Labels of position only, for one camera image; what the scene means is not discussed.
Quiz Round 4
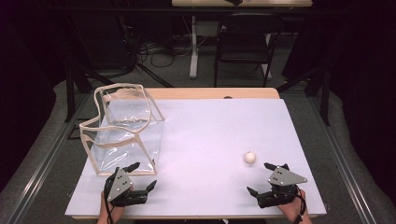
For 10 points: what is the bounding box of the white-legged wooden table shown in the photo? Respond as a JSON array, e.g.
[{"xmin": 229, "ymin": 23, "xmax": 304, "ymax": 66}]
[{"xmin": 171, "ymin": 0, "xmax": 314, "ymax": 80}]

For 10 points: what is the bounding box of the black folding chair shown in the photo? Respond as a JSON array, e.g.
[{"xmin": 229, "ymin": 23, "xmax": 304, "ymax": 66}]
[{"xmin": 213, "ymin": 12, "xmax": 285, "ymax": 89}]

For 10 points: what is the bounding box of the person's right hand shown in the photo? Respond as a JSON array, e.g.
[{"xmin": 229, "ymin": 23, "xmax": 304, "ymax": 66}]
[{"xmin": 276, "ymin": 189, "xmax": 310, "ymax": 223}]

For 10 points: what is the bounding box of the white table mat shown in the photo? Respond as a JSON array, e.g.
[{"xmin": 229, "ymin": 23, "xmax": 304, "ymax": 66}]
[{"xmin": 64, "ymin": 98, "xmax": 328, "ymax": 218}]

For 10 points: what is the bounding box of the black metal stand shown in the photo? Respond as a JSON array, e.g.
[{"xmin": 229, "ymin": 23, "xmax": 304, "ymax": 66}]
[
  {"xmin": 63, "ymin": 18, "xmax": 174, "ymax": 123},
  {"xmin": 276, "ymin": 60, "xmax": 332, "ymax": 127}
]

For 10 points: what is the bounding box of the bundle of floor cables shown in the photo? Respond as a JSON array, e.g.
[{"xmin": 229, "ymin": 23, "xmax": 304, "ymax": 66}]
[{"xmin": 135, "ymin": 34, "xmax": 194, "ymax": 68}]

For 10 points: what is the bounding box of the dark curtain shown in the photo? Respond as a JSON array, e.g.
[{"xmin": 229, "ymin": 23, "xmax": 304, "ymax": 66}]
[
  {"xmin": 0, "ymin": 0, "xmax": 58, "ymax": 193},
  {"xmin": 281, "ymin": 0, "xmax": 396, "ymax": 198}
]

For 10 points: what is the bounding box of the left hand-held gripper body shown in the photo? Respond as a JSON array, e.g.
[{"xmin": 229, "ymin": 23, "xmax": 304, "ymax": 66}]
[{"xmin": 104, "ymin": 166, "xmax": 149, "ymax": 208}]

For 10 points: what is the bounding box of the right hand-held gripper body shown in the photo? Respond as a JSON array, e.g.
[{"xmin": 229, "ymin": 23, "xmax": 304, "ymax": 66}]
[{"xmin": 257, "ymin": 166, "xmax": 309, "ymax": 209}]

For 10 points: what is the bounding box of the aluminium rail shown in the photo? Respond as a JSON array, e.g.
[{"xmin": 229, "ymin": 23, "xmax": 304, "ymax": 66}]
[
  {"xmin": 307, "ymin": 95, "xmax": 378, "ymax": 224},
  {"xmin": 5, "ymin": 92, "xmax": 92, "ymax": 224}
]

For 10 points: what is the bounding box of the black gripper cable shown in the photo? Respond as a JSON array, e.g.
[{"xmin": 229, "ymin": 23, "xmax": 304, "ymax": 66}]
[
  {"xmin": 104, "ymin": 176, "xmax": 116, "ymax": 224},
  {"xmin": 293, "ymin": 186, "xmax": 308, "ymax": 224}
]

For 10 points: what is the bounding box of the person's left hand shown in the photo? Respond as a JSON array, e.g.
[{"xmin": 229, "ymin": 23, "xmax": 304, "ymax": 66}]
[{"xmin": 98, "ymin": 186, "xmax": 135, "ymax": 220}]

